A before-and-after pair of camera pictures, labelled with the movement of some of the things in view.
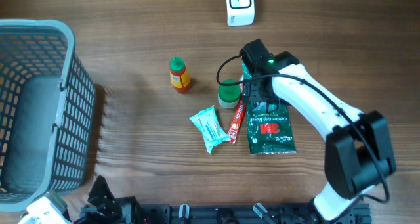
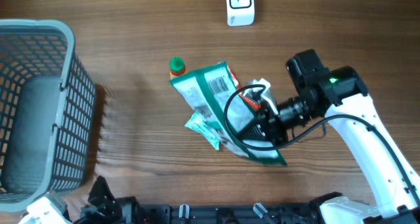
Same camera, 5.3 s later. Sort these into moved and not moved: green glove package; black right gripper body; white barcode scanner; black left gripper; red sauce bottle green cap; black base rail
Moved: green glove package; black right gripper body
Not moved: white barcode scanner; black left gripper; black base rail; red sauce bottle green cap
